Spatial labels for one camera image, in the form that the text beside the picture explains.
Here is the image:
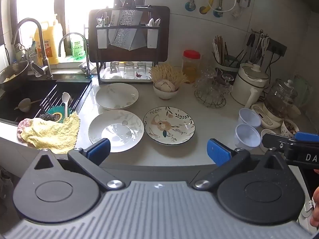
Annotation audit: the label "clear plastic container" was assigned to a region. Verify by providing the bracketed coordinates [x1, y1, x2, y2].
[235, 124, 262, 151]
[238, 108, 262, 130]

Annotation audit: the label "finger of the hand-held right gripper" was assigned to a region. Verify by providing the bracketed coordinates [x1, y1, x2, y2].
[293, 131, 319, 143]
[262, 132, 299, 155]

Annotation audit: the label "chrome gooseneck faucet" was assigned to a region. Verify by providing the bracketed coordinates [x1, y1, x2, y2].
[58, 32, 92, 78]

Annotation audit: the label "pink knitted cloth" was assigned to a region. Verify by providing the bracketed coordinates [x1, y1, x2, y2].
[17, 119, 33, 143]

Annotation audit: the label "white plastic spoon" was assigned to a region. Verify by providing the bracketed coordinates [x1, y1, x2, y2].
[61, 92, 72, 118]

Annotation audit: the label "glass kettle on cream base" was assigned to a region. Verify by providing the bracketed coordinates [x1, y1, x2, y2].
[250, 79, 299, 130]

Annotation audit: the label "small bowl with chopstick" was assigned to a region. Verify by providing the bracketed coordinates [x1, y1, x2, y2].
[14, 98, 43, 113]

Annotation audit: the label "hammered steel cleaver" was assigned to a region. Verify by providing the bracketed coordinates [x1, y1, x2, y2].
[108, 8, 145, 52]

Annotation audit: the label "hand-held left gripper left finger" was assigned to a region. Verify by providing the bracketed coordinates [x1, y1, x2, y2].
[32, 138, 125, 190]

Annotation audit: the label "yellow detergent bottle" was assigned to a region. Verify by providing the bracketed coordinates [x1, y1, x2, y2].
[34, 20, 63, 65]

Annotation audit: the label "green detergent bottle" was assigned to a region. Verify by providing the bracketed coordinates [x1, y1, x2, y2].
[70, 35, 88, 61]

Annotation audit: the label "wire basket of glass cups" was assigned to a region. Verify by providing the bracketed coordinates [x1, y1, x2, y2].
[194, 68, 235, 108]

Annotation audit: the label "dried noodle bundle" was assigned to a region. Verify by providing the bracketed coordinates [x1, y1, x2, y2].
[149, 63, 189, 90]

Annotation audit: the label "floral animal-print plate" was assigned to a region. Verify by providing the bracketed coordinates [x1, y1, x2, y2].
[143, 106, 196, 145]

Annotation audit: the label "clear drinking glass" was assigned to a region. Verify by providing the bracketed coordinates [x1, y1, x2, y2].
[124, 61, 135, 79]
[109, 61, 121, 74]
[136, 61, 148, 78]

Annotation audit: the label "pale green kettle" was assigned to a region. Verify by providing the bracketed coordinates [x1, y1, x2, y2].
[292, 75, 314, 108]

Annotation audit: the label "white electric pot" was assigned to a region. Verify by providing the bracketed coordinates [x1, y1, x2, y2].
[230, 63, 270, 108]

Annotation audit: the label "flower-print bowl with dregs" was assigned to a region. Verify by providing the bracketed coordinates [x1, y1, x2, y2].
[281, 119, 300, 138]

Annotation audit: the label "red-lidded plastic jar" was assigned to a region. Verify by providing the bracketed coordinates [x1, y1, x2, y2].
[182, 50, 201, 84]

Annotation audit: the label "white cutlery cup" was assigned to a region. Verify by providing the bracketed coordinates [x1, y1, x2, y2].
[96, 17, 110, 49]
[147, 17, 161, 49]

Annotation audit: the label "hanging kitchen utensils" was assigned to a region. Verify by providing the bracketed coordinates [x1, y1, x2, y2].
[238, 29, 271, 66]

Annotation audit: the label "dark gooseneck faucet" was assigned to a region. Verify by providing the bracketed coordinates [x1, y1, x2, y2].
[11, 17, 53, 78]

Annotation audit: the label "teal scrubber holder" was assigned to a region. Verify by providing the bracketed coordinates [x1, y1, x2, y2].
[37, 105, 73, 124]

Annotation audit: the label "black dish rack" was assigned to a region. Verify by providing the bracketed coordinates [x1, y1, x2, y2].
[88, 4, 170, 86]

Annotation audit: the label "chopstick holder with chopsticks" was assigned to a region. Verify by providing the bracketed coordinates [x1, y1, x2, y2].
[212, 35, 240, 73]

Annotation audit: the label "white drip tray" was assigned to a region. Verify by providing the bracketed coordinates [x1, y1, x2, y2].
[101, 66, 153, 80]

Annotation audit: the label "dark wooden cutting board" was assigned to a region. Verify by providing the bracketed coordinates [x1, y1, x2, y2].
[88, 6, 170, 63]

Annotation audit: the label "black power strip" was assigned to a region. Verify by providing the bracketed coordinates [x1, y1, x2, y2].
[268, 38, 287, 57]

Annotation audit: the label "white leaf-print plate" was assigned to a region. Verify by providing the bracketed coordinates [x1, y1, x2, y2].
[88, 110, 145, 153]
[96, 83, 139, 110]

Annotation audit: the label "white bowl of garlic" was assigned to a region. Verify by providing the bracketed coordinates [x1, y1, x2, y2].
[153, 79, 180, 100]

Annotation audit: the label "steel bowl in sink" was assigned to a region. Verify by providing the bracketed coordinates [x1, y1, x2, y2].
[0, 60, 30, 91]

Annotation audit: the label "person's right hand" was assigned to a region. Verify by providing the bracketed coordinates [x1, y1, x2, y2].
[310, 186, 319, 227]

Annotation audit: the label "yellow dishcloth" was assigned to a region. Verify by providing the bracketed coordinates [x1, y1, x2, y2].
[19, 112, 81, 155]

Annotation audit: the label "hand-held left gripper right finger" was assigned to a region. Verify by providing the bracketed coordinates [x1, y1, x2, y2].
[191, 139, 289, 190]

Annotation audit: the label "black kitchen sink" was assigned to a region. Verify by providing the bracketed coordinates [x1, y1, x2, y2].
[0, 73, 93, 126]

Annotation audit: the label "black sink drain rack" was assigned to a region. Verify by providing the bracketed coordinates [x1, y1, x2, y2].
[37, 84, 84, 113]

